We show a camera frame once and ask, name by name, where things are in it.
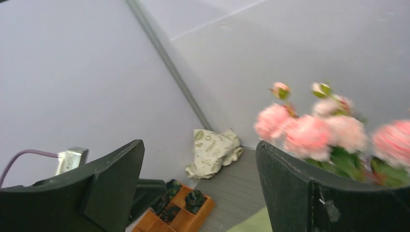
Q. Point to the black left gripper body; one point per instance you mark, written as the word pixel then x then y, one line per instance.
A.
pixel 148 192

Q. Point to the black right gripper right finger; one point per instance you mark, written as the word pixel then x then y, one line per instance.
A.
pixel 303 198

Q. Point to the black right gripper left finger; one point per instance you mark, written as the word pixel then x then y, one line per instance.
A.
pixel 95 197

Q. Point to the green wrapping paper sheet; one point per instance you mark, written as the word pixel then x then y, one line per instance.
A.
pixel 258 222

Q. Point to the pink rose stem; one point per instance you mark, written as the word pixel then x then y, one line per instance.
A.
pixel 306 136
pixel 391 161
pixel 351 140

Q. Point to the dark rolled fabric top left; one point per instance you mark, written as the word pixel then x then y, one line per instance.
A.
pixel 173 187

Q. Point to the dark rolled fabric middle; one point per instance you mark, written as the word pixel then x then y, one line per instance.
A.
pixel 169 214

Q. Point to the orange compartment tray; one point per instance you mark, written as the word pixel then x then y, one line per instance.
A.
pixel 183 222

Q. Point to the crumpled printed cloth bag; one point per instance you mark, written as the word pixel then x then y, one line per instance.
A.
pixel 212 151

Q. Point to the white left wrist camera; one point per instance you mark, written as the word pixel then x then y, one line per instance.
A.
pixel 71 159

